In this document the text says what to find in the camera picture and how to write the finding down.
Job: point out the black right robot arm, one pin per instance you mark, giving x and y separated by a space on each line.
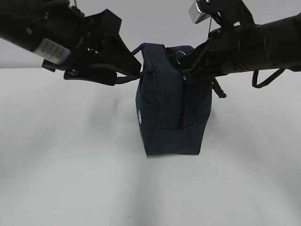
274 45

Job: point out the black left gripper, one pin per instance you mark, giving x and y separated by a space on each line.
99 45

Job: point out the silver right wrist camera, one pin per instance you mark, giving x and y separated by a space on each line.
201 10

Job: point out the dark blue lunch bag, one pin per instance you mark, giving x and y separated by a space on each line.
172 114

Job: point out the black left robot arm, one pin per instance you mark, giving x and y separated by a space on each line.
46 28

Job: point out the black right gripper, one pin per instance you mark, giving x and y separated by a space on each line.
218 56

